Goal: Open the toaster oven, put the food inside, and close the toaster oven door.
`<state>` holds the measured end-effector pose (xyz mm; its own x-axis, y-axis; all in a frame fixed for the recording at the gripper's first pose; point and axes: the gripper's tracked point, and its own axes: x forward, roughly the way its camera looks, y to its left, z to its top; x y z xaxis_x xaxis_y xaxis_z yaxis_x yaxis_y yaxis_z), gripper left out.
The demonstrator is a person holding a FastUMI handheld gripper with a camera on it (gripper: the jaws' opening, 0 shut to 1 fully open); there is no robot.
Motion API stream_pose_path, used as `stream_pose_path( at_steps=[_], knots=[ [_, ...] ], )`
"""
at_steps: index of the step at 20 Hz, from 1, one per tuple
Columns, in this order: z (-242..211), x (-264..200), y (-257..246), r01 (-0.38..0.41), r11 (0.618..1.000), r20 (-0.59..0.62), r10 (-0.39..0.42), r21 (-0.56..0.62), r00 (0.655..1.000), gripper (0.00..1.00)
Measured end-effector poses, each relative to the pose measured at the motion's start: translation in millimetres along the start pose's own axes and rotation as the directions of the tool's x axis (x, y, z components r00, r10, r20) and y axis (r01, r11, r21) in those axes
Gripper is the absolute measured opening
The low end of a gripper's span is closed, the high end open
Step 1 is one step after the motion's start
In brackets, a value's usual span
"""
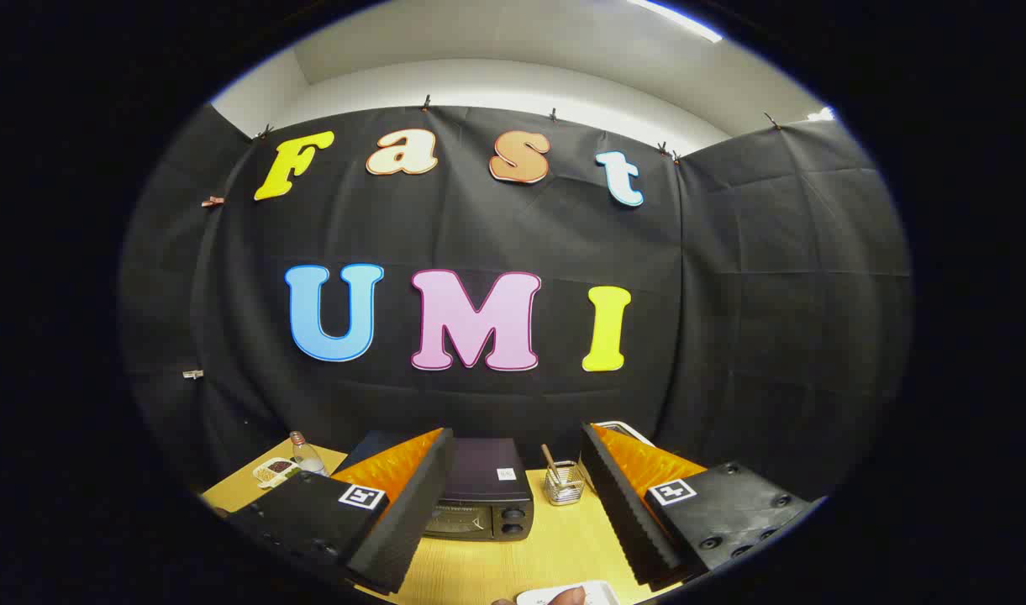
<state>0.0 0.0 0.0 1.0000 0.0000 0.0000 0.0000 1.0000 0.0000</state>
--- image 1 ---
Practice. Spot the white square plate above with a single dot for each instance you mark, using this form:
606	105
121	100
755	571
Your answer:
598	592

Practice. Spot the wooden stick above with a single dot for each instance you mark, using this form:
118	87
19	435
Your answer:
550	458

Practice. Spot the white bread toaster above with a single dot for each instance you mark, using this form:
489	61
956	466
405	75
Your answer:
634	431

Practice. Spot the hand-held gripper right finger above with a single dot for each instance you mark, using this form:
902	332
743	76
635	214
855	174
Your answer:
622	512

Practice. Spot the black backdrop cloth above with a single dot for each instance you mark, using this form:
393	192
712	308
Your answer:
479	218

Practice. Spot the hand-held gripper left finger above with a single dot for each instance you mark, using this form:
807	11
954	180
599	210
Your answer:
412	512

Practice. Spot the clear plastic bottle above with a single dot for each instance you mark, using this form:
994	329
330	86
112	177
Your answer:
307	458

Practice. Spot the small divided snack dish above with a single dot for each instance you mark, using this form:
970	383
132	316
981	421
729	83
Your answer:
273	470

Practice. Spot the black toaster oven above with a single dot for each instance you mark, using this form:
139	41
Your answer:
483	479

